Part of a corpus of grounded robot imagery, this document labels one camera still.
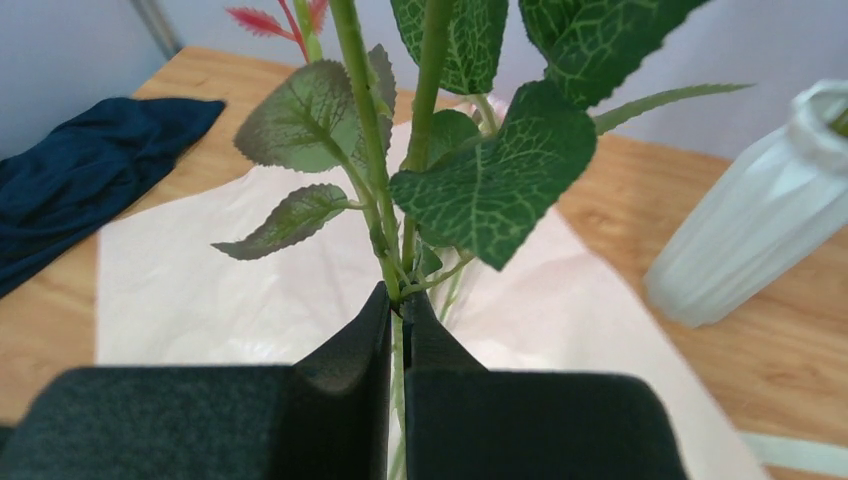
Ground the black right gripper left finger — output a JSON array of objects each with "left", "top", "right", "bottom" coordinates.
[{"left": 1, "top": 283, "right": 391, "bottom": 479}]

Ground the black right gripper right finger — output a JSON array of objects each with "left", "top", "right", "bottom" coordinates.
[{"left": 401, "top": 292, "right": 687, "bottom": 480}]

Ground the pink paper flower wrap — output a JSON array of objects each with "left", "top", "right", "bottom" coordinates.
[{"left": 95, "top": 167, "right": 766, "bottom": 479}]

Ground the pale pink rose stem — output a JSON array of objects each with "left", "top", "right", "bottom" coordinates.
[{"left": 210, "top": 0, "right": 757, "bottom": 480}]

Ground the white ribbed vase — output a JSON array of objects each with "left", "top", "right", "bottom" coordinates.
[{"left": 644, "top": 80, "right": 847, "bottom": 328}]

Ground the dark blue cloth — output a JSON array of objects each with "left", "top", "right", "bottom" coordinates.
[{"left": 1, "top": 97, "right": 226, "bottom": 295}]

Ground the white printed ribbon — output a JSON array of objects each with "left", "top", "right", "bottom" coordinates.
[{"left": 740, "top": 432, "right": 848, "bottom": 479}]

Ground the aluminium frame post left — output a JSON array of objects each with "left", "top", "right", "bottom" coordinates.
[{"left": 129, "top": 0, "right": 182, "bottom": 60}]

